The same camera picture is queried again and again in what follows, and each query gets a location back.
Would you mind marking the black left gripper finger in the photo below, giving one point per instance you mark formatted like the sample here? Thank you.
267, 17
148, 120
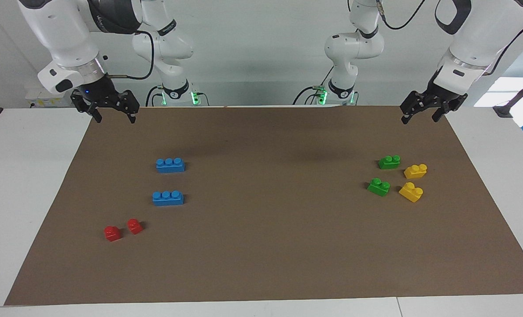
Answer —
439, 113
406, 116

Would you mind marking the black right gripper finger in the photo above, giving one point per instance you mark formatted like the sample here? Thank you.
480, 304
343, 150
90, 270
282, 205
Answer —
132, 115
96, 113

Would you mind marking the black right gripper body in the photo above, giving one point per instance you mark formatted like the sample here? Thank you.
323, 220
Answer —
105, 94

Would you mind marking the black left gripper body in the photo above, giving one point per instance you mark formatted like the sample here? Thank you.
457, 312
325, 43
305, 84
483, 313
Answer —
437, 97

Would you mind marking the green two-stud toy brick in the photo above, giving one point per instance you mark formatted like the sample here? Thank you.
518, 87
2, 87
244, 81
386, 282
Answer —
389, 163
378, 187

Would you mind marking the blue three-stud toy brick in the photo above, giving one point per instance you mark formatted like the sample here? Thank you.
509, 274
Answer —
170, 166
167, 199

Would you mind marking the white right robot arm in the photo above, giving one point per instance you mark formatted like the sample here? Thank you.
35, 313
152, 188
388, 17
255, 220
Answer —
59, 31

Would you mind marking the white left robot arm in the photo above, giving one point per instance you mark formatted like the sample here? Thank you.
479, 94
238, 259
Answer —
481, 31

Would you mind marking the yellow two-stud toy brick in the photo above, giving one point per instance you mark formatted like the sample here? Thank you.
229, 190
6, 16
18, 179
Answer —
415, 171
410, 192

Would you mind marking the white box with yellow labels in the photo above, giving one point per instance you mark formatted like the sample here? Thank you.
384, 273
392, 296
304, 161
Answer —
39, 99

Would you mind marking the red one-stud toy brick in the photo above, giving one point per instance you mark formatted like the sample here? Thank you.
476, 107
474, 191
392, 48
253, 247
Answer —
112, 234
134, 226

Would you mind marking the brown table mat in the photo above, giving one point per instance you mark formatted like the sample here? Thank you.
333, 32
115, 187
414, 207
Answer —
279, 229

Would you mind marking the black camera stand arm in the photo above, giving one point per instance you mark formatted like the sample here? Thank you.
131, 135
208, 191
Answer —
517, 93

